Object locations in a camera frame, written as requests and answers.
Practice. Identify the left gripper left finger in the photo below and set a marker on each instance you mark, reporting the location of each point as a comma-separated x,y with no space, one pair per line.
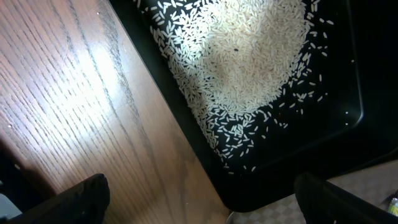
84,203

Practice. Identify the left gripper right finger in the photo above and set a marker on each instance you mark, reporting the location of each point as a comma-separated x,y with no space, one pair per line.
323,202

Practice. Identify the white rice pile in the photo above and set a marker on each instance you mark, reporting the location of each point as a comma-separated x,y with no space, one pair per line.
246,70

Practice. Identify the black waste tray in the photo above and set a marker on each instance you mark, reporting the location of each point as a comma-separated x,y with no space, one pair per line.
360,125

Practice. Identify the green snack wrapper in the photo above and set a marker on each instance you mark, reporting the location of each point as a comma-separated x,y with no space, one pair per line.
393,207

